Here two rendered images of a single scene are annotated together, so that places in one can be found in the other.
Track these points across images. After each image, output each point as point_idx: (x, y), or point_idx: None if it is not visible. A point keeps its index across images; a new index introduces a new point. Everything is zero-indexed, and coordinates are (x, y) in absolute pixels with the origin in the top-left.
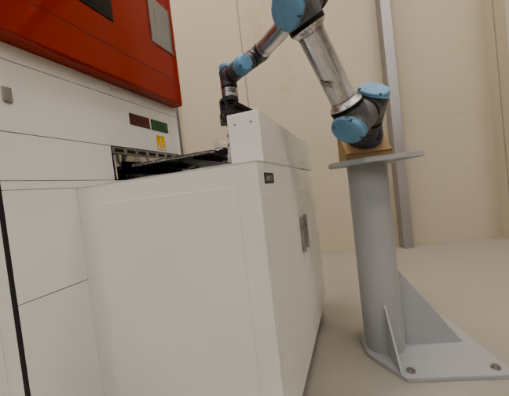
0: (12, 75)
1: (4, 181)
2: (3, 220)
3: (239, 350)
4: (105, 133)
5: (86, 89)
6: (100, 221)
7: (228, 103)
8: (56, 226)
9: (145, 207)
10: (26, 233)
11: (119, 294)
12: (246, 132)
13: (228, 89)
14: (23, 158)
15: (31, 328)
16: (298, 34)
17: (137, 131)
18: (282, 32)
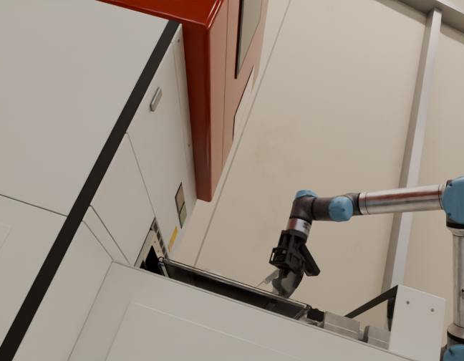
0: (167, 82)
1: (92, 209)
2: (51, 269)
3: None
4: (161, 196)
5: (181, 132)
6: (133, 337)
7: (294, 241)
8: (72, 314)
9: (240, 357)
10: (53, 308)
11: None
12: (422, 320)
13: (303, 225)
14: (117, 186)
15: None
16: None
17: (172, 210)
18: (409, 205)
